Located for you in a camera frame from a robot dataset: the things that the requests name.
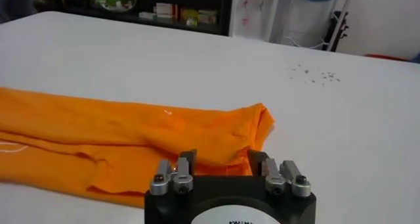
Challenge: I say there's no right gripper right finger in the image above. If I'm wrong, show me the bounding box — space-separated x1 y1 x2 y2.
247 149 312 198

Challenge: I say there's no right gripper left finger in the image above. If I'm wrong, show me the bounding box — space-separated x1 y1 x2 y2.
149 149 198 196

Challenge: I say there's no orange t-shirt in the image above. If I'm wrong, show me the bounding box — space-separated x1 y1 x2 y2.
0 86 276 210

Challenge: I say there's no white water dispenser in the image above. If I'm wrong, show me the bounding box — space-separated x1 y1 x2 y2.
229 0 283 43

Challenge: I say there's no black folded tripod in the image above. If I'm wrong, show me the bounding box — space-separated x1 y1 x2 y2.
322 11 349 52

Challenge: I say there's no large cardboard box red inside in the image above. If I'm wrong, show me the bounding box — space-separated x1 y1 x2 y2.
364 53 411 62

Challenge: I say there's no white orange medicine box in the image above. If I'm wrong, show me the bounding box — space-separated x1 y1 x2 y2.
198 10 218 25

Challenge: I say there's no yellow green medicine box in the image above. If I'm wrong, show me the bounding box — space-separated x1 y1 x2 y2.
180 8 200 22

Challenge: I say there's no red white medicine box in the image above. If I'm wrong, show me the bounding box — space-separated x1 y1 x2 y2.
156 2 180 19

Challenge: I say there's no bowl of green fruit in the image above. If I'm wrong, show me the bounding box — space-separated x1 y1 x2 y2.
94 0 138 13

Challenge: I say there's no thin white cord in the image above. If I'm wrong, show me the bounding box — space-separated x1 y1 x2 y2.
284 36 329 49

